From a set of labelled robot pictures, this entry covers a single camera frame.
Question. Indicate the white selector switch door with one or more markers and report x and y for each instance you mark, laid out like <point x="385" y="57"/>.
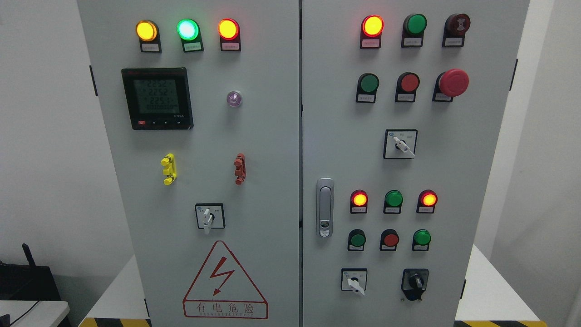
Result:
<point x="210" y="216"/>

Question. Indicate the green lit indicator light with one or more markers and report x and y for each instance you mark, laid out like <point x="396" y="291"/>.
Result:
<point x="190" y="35"/>

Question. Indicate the yellow indicator light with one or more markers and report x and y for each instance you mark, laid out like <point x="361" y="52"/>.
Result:
<point x="149" y="39"/>

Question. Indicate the red terminal clip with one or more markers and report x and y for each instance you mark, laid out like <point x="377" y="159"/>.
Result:
<point x="240" y="169"/>

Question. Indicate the red lit indicator lower left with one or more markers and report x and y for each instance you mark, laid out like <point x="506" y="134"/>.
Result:
<point x="359" y="202"/>

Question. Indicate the small purple indicator lamp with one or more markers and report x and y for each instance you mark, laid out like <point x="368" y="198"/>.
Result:
<point x="234" y="99"/>

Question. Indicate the green push button lower left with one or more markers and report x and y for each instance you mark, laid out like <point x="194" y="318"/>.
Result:
<point x="356" y="240"/>

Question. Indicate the green push button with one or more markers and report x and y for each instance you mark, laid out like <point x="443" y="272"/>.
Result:
<point x="367" y="86"/>
<point x="421" y="240"/>
<point x="356" y="240"/>

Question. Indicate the green indicator lower middle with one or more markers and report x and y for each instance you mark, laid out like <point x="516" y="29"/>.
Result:
<point x="393" y="201"/>

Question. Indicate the grey left cabinet door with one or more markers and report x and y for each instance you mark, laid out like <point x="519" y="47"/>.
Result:
<point x="262" y="214"/>

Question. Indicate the grey cabinet door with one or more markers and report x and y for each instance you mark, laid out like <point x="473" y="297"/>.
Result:
<point x="344" y="140"/>
<point x="262" y="214"/>

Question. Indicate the green push button upper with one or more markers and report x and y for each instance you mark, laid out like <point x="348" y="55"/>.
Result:
<point x="367" y="86"/>

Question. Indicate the yellow terminal clip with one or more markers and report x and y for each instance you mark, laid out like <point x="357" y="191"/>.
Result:
<point x="169" y="169"/>

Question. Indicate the red push button lower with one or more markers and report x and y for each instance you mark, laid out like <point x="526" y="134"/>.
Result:
<point x="389" y="240"/>

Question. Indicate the red push button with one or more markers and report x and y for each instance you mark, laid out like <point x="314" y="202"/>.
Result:
<point x="389" y="240"/>
<point x="406" y="87"/>

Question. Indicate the grey right cabinet door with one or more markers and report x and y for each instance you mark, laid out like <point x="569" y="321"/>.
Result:
<point x="344" y="140"/>

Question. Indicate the red lit indicator lower right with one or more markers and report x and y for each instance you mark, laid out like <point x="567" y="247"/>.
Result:
<point x="427" y="201"/>

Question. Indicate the red push button upper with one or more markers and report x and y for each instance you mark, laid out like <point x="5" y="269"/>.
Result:
<point x="406" y="87"/>

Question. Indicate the red electrical hazard sticker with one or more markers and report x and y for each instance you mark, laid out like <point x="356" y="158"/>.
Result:
<point x="222" y="288"/>

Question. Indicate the black digital power meter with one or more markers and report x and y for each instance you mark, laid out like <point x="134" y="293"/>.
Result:
<point x="158" y="98"/>

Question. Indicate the red lit indicator light left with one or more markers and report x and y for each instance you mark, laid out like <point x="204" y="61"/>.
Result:
<point x="229" y="33"/>

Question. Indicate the green push button lower right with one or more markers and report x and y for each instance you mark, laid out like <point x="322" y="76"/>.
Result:
<point x="421" y="240"/>

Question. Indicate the red lit indicator top right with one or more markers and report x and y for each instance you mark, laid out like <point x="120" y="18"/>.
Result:
<point x="371" y="32"/>

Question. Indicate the red emergency stop button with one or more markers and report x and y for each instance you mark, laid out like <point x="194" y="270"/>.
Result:
<point x="449" y="84"/>

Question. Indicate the green indicator top right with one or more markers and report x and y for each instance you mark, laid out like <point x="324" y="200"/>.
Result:
<point x="413" y="30"/>

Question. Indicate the dark red buzzer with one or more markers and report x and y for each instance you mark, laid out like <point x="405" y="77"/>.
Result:
<point x="455" y="30"/>

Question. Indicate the black box with antenna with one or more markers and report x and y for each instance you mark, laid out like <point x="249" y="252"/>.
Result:
<point x="27" y="282"/>

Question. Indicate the white side table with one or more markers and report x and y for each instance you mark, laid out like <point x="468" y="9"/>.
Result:
<point x="32" y="314"/>

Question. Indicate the silver door lock handle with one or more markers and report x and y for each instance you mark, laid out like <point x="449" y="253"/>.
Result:
<point x="325" y="206"/>

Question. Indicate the white selector switch middle right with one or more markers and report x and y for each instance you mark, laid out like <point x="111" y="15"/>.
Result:
<point x="400" y="143"/>

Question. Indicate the white selector switch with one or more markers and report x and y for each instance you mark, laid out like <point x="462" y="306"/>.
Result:
<point x="354" y="280"/>
<point x="400" y="143"/>

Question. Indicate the white selector switch bottom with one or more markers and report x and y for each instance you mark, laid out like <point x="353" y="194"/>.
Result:
<point x="354" y="280"/>

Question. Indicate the black rotary switch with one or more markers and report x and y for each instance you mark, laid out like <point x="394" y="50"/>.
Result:
<point x="414" y="283"/>

